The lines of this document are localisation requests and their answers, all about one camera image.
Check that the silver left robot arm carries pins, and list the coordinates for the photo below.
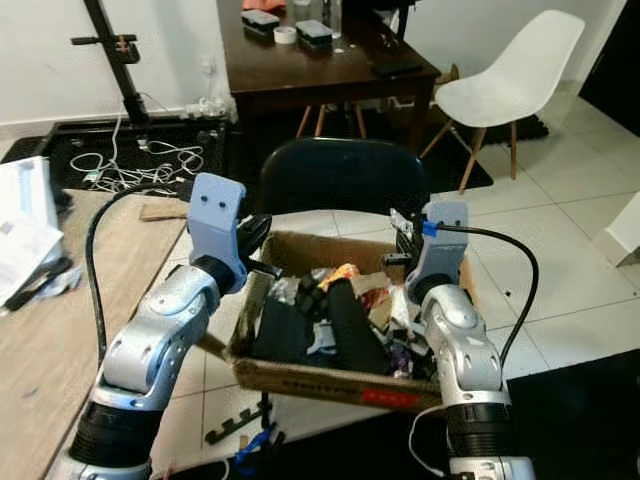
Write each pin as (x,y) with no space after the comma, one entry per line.
(155,345)

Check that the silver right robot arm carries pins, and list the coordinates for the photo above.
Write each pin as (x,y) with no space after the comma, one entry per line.
(460,345)

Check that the black knobby trash piece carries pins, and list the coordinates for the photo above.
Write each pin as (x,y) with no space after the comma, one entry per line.
(313,297)

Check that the black cloth trash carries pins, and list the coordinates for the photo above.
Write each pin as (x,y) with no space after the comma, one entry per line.
(280,335)

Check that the long black bag trash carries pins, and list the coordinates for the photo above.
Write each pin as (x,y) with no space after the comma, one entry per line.
(355,330)

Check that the brown cardboard trash box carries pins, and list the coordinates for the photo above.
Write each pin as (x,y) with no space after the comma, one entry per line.
(320,385)

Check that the orange snack wrapper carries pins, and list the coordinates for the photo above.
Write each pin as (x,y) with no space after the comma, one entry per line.
(342,274)

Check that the black office chair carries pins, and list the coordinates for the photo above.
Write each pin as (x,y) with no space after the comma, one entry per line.
(345,175)

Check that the small wooden block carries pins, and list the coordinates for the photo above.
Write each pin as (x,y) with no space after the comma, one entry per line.
(163,211)

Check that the white power strip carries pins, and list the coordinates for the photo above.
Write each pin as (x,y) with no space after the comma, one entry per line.
(206,108)

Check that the black flat phone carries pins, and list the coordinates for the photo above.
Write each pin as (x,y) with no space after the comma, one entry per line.
(397,69)

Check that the dark brown wooden table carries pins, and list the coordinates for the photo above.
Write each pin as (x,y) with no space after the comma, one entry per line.
(320,80)

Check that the white shell chair wooden legs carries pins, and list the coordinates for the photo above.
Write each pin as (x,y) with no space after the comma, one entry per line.
(510,85)

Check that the white tape roll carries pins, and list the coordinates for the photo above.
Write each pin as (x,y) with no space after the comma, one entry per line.
(285,35)

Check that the black floor mat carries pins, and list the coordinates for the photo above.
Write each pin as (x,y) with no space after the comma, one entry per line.
(75,140)

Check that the black and silver wrapper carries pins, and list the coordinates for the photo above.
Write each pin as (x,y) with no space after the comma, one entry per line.
(50,290)

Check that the black case with grey lid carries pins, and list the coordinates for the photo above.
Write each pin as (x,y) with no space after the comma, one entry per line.
(315,32)
(260,21)

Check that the white box on floor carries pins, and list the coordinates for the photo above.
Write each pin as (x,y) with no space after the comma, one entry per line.
(622,235)

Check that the white printed paper sheet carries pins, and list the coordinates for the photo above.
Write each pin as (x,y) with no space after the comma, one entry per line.
(25,262)

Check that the orange cloth item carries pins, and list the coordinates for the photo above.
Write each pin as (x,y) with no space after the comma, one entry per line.
(263,4)

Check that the black metal stand pole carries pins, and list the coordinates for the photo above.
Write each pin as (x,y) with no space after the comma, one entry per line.
(115,60)

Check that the white carton box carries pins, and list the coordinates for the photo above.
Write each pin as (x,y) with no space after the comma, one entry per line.
(28,195)

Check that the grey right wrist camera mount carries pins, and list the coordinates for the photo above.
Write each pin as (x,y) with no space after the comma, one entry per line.
(445,245)

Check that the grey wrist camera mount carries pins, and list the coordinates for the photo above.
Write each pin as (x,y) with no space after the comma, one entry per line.
(215,215)
(445,245)

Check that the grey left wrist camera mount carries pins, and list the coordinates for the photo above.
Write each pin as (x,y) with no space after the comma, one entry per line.
(215,215)

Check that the white wall outlet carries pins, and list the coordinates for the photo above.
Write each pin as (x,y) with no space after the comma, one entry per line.
(209,68)

